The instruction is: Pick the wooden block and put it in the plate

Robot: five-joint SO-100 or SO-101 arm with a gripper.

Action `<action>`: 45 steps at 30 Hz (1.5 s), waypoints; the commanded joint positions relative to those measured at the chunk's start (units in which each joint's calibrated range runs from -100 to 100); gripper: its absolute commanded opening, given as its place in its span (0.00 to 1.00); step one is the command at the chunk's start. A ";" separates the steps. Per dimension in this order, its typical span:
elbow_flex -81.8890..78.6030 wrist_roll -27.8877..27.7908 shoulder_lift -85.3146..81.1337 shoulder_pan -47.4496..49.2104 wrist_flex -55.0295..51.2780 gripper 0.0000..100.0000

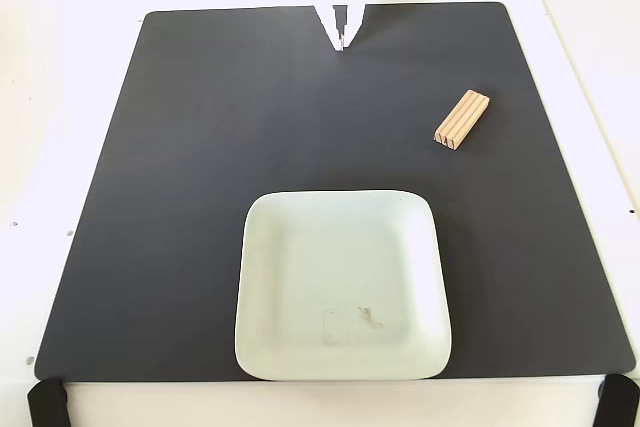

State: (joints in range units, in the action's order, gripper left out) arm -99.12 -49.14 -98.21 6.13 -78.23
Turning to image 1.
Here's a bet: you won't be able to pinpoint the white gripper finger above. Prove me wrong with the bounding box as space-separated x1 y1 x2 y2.
341 0 376 51
304 0 343 52

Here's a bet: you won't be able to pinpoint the grooved wooden block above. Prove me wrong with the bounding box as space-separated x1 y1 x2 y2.
432 89 490 152

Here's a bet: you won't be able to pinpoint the white square plate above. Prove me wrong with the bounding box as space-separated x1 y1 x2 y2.
233 189 454 382

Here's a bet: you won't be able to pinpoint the black rubber mat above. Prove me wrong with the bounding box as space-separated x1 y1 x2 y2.
33 1 637 382

